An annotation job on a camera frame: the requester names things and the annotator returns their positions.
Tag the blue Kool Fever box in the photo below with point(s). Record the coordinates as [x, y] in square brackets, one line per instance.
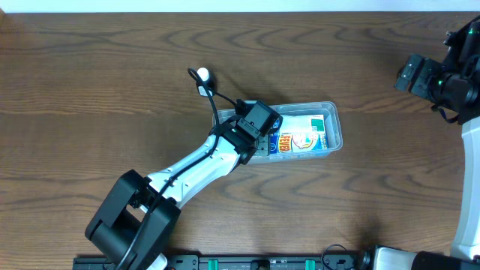
[285, 142]

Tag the dark bottle white cap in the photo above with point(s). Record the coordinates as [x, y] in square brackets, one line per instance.
[208, 82]

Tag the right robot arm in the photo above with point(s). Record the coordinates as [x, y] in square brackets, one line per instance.
[464, 253]

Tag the white green medicine box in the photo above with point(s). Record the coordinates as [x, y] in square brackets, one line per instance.
[304, 124]

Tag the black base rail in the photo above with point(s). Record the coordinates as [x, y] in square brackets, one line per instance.
[329, 261]

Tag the clear plastic container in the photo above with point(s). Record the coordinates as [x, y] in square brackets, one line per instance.
[332, 128]

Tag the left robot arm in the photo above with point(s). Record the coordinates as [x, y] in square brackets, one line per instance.
[135, 220]

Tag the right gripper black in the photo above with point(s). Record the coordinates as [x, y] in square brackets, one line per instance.
[417, 76]

